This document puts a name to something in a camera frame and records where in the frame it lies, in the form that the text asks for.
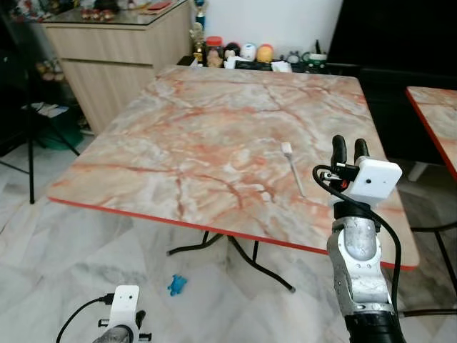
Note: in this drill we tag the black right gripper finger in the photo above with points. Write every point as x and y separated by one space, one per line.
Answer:
361 148
339 150

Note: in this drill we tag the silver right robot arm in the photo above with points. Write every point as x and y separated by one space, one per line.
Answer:
359 246

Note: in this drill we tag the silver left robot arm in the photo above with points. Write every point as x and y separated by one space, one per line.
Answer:
114 336

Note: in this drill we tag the small blue toy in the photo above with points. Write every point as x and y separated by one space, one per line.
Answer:
177 286

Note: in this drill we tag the white plastic fork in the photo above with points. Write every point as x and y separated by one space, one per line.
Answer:
291 166

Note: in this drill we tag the marble print folding table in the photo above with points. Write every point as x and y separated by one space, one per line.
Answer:
435 114
214 143

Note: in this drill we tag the white crumpled paper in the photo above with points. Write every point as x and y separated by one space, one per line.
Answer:
281 66

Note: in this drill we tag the black metal table legs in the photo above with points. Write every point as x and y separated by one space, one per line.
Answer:
243 257
444 250

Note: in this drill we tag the round orange figure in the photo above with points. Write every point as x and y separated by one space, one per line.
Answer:
265 53

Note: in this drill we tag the black television screen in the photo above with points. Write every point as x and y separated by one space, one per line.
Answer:
400 32

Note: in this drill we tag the round white figure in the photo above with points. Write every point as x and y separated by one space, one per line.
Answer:
248 51

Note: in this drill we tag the round black figure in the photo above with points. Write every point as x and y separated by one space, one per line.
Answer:
232 51

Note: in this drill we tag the red lid jar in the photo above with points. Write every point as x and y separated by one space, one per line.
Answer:
213 51

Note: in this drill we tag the small gold trophy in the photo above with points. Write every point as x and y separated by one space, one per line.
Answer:
197 39

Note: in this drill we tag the blue and gold trophy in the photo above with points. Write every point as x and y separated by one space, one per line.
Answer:
200 8

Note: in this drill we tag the green bin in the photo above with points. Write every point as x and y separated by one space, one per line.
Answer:
61 136

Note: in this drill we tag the black metal stand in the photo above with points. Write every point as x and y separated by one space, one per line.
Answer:
31 143

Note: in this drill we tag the white paper sheets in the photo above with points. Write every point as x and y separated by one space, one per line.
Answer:
46 110

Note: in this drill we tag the flat red item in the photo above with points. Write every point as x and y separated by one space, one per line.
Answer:
157 5

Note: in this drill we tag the light wooden cabinet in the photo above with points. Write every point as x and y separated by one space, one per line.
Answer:
114 64

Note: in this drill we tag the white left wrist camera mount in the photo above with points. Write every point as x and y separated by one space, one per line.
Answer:
126 304

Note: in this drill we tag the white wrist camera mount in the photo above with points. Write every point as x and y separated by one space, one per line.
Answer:
126 304
377 179

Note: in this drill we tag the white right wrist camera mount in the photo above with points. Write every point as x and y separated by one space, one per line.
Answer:
377 179

